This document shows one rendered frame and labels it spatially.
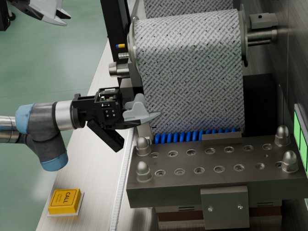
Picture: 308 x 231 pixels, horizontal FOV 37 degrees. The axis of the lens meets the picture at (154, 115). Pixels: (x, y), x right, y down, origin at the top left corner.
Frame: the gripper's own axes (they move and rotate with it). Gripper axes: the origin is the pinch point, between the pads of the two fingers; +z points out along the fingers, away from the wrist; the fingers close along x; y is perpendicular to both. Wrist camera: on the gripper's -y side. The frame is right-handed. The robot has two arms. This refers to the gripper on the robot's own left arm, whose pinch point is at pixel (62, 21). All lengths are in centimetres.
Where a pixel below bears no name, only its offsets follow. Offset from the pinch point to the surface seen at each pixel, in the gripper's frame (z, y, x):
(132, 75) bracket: 21.3, -5.1, 2.9
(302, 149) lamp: 48, 18, -33
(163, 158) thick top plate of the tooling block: 35.6, -11.3, -14.1
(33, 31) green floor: -35, -202, 352
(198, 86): 34.6, 5.0, -4.4
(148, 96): 26.3, -4.0, -4.4
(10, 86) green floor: -22, -191, 229
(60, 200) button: 20.7, -37.3, -15.1
